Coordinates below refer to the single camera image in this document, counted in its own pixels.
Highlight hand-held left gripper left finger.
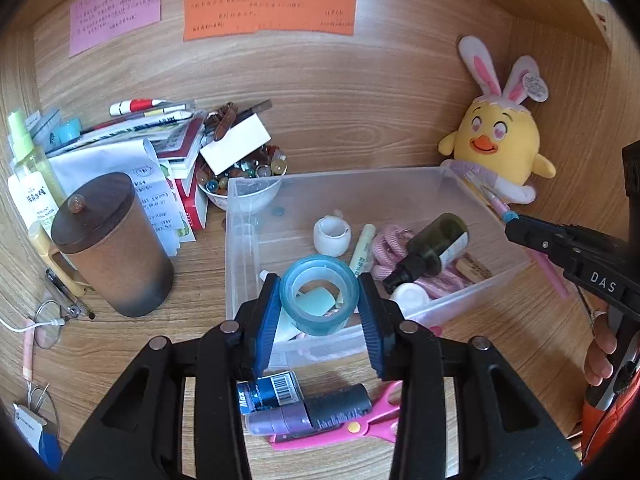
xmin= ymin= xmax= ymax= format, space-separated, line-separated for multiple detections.
xmin=60 ymin=272 xmax=282 ymax=480

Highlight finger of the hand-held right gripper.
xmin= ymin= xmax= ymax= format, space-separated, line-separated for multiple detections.
xmin=504 ymin=219 xmax=576 ymax=267
xmin=517 ymin=214 xmax=630 ymax=247

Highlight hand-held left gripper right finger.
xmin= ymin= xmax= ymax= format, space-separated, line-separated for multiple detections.
xmin=357 ymin=272 xmax=583 ymax=480

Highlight pink pen with blue grip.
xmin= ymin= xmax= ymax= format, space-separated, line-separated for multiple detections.
xmin=470 ymin=170 xmax=572 ymax=300

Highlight small pale tube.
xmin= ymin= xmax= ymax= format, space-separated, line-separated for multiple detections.
xmin=348 ymin=224 xmax=377 ymax=278

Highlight pink rope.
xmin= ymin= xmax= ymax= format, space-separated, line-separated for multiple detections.
xmin=371 ymin=225 xmax=473 ymax=298

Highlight dark green dropper bottle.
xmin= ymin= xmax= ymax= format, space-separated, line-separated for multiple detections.
xmin=382 ymin=212 xmax=471 ymax=295

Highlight white bandage roll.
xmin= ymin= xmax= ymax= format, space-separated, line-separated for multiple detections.
xmin=313 ymin=214 xmax=352 ymax=257

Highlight clear plastic storage box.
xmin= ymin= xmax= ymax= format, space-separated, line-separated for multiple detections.
xmin=224 ymin=166 xmax=531 ymax=376

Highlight person's right hand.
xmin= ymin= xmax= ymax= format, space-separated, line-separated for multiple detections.
xmin=582 ymin=310 xmax=621 ymax=388

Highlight white round lid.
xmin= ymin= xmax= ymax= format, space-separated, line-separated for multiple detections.
xmin=390 ymin=282 xmax=431 ymax=313

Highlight pale teal eraser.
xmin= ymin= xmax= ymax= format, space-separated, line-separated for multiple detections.
xmin=297 ymin=287 xmax=337 ymax=318

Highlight beige wooden tag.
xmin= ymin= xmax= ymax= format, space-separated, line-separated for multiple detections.
xmin=456 ymin=255 xmax=493 ymax=281

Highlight pink scissors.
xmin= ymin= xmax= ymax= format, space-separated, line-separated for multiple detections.
xmin=269 ymin=380 xmax=403 ymax=450

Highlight purple and black tube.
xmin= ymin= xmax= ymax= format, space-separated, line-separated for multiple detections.
xmin=247 ymin=382 xmax=372 ymax=437

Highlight yellow chick plush toy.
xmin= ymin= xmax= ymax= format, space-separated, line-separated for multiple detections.
xmin=437 ymin=35 xmax=557 ymax=205

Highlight white bowl of beads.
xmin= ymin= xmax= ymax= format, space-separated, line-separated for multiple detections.
xmin=196 ymin=145 xmax=289 ymax=213

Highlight brown mug with lid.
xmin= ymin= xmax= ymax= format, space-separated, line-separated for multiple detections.
xmin=28 ymin=171 xmax=176 ymax=318

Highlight white card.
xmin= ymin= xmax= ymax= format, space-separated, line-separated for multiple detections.
xmin=199 ymin=115 xmax=271 ymax=175
xmin=12 ymin=402 xmax=46 ymax=453

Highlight white printed paper sheet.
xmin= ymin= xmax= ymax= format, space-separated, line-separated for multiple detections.
xmin=47 ymin=140 xmax=183 ymax=256

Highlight stack of books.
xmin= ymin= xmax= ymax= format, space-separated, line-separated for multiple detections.
xmin=80 ymin=110 xmax=211 ymax=231

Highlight black pen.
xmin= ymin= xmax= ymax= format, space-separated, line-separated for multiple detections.
xmin=46 ymin=267 xmax=96 ymax=321

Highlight brown hair clip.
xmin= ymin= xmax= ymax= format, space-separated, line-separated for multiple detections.
xmin=205 ymin=101 xmax=238 ymax=142

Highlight eyeglasses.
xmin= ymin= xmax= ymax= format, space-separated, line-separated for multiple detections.
xmin=35 ymin=300 xmax=96 ymax=351

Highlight wooden shelf board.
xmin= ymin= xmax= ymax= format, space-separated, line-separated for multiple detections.
xmin=415 ymin=0 xmax=616 ymax=53

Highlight pink pencil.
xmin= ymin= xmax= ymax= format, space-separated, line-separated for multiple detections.
xmin=22 ymin=317 xmax=36 ymax=381

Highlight red and white marker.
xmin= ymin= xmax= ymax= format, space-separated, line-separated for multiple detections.
xmin=109 ymin=97 xmax=165 ymax=116

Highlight light blue tape roll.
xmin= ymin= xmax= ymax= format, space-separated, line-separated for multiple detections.
xmin=55 ymin=119 xmax=81 ymax=143

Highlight yellow spray bottle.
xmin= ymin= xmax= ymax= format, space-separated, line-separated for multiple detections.
xmin=7 ymin=110 xmax=66 ymax=206

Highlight orange paper note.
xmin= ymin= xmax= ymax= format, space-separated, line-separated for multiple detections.
xmin=182 ymin=0 xmax=358 ymax=42

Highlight pink paper note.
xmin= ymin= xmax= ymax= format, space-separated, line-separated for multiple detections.
xmin=68 ymin=0 xmax=164 ymax=58

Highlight white charging cable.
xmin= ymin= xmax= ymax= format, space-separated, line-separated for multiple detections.
xmin=0 ymin=317 xmax=66 ymax=333

